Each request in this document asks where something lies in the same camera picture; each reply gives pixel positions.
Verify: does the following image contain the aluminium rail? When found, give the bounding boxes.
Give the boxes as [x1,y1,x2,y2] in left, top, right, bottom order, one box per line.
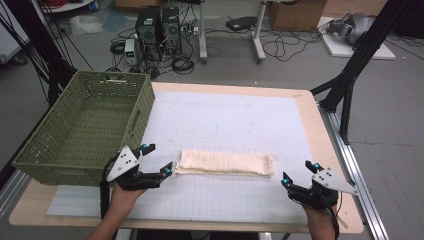
[317,102,390,240]
[0,169,32,219]

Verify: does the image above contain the white bench power supply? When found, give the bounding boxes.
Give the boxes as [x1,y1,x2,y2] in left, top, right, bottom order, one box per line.
[123,38,140,66]

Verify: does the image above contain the slim black computer tower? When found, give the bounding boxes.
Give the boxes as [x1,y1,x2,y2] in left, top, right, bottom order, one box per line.
[161,6,183,56]

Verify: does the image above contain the white floor board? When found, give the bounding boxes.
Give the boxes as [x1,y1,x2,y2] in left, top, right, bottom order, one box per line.
[317,16,397,61]

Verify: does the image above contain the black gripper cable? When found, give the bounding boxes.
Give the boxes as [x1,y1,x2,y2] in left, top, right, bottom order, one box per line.
[99,155,118,220]
[323,194,344,240]

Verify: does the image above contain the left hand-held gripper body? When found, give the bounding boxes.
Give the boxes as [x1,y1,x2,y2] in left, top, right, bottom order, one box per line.
[99,145,165,192]

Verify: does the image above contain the coiled black cable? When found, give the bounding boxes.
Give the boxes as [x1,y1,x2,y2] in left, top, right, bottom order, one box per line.
[171,55,196,76]

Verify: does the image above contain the grey device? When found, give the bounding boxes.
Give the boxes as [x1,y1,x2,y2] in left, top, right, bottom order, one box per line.
[325,12,377,47]

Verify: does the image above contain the black metal stand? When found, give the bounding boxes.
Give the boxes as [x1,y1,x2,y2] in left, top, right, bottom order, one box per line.
[309,0,415,145]
[0,0,78,108]

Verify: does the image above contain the person's right hand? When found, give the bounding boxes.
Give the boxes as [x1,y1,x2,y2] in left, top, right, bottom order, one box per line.
[301,202,338,236]

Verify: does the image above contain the cream towel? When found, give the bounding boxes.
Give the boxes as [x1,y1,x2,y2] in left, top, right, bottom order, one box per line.
[174,148,276,178]

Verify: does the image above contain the large black computer tower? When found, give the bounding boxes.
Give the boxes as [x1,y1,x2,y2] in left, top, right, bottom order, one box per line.
[134,5,165,62]

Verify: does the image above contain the white cabinet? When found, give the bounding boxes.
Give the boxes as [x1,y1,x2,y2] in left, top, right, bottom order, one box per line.
[0,5,32,65]

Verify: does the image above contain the white gridded mat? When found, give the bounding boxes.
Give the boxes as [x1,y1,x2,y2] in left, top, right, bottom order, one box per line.
[45,90,316,225]

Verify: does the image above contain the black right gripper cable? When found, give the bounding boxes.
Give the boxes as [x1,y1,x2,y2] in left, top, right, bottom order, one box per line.
[323,194,344,240]

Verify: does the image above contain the green woven basket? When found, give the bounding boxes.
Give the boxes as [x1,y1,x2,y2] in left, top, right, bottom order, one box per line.
[12,70,157,187]

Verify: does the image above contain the large cardboard box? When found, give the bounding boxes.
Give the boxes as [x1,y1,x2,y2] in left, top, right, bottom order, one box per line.
[267,0,328,33]

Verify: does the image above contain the flat black device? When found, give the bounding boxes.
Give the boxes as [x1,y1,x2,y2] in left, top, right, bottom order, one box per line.
[225,15,258,33]

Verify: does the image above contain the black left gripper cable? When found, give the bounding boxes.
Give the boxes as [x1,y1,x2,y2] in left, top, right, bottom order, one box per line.
[99,155,118,220]

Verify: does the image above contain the clear plastic bag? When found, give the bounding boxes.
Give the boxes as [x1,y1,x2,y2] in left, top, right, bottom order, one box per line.
[69,14,105,37]

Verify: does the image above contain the person's left hand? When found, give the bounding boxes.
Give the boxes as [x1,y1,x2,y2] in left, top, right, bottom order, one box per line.
[107,182,148,222]

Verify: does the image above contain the white desk leg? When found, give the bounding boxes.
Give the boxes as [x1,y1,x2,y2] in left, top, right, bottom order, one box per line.
[251,0,268,64]
[197,0,209,65]

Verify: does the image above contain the loose black floor cables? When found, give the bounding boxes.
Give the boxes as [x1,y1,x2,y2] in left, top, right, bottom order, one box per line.
[261,29,325,63]

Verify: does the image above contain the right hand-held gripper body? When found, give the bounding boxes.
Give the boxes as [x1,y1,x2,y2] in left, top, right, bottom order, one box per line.
[287,167,359,212]

